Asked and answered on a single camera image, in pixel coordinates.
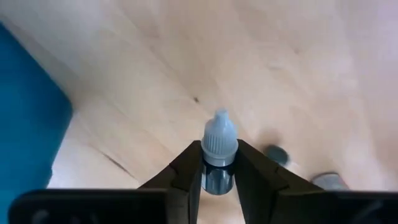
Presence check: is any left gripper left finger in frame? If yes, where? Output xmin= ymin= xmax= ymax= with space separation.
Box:
xmin=137 ymin=139 xmax=205 ymax=224

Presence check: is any teal plastic bin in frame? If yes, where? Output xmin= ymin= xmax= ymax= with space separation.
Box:
xmin=0 ymin=21 xmax=74 ymax=224

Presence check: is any small dark food coloring bottle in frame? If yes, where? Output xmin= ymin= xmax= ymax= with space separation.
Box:
xmin=200 ymin=108 xmax=239 ymax=196

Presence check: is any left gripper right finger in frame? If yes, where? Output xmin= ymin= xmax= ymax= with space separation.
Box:
xmin=233 ymin=139 xmax=324 ymax=224

